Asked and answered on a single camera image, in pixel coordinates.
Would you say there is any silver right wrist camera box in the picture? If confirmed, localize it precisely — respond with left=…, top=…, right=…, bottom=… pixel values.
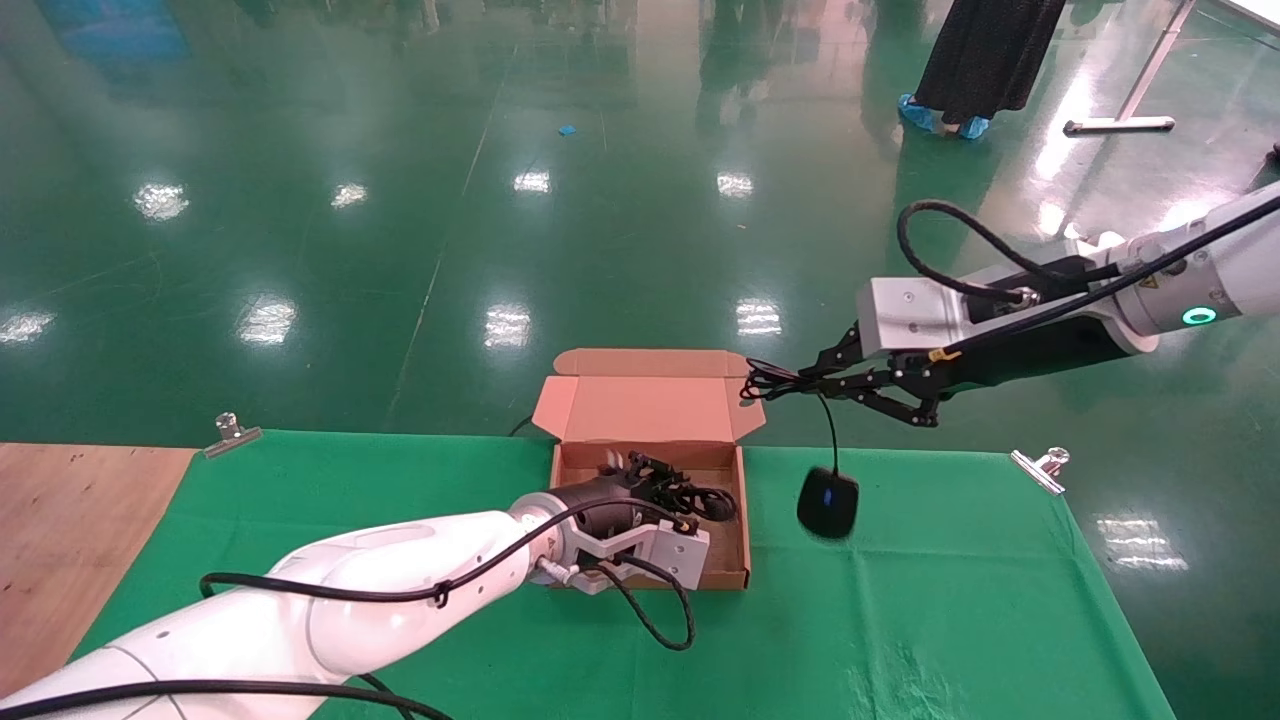
left=858, top=275, right=1011, bottom=359

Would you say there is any open brown cardboard box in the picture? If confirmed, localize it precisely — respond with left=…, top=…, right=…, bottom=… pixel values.
left=532, top=348, right=768, bottom=591

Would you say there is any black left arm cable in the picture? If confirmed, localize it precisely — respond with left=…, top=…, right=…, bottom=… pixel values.
left=0, top=498, right=701, bottom=720

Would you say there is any green table cloth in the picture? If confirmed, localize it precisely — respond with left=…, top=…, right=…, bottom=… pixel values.
left=70, top=430, right=1176, bottom=720

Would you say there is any black wired computer mouse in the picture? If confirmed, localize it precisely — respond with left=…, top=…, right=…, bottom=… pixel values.
left=740, top=358, right=861, bottom=541

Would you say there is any metal binder clip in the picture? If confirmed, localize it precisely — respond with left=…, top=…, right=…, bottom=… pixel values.
left=203, top=412, right=264, bottom=459
left=1010, top=447, right=1071, bottom=497

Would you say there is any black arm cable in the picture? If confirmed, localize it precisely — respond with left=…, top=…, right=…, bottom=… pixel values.
left=0, top=498, right=701, bottom=720
left=897, top=190, right=1280, bottom=356

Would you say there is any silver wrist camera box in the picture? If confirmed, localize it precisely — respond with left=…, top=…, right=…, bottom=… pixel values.
left=858, top=275, right=1011, bottom=359
left=545, top=520, right=711, bottom=596

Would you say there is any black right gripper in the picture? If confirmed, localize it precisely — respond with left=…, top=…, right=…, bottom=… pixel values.
left=745, top=320, right=1136, bottom=429

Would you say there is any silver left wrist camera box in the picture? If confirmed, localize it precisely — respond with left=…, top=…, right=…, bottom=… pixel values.
left=545, top=520, right=711, bottom=596

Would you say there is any person in black skirt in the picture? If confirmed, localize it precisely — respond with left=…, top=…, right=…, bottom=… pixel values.
left=913, top=0, right=1069, bottom=126

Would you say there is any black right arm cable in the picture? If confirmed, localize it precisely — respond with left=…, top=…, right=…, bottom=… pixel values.
left=897, top=190, right=1280, bottom=356

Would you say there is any small black round adapter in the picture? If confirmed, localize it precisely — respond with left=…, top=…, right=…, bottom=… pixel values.
left=680, top=483, right=741, bottom=523

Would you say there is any white table leg frame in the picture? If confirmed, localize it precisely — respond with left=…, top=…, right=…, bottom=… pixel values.
left=1063, top=0, right=1196, bottom=136

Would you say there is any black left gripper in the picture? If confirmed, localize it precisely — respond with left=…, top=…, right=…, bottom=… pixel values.
left=555, top=452, right=706, bottom=546

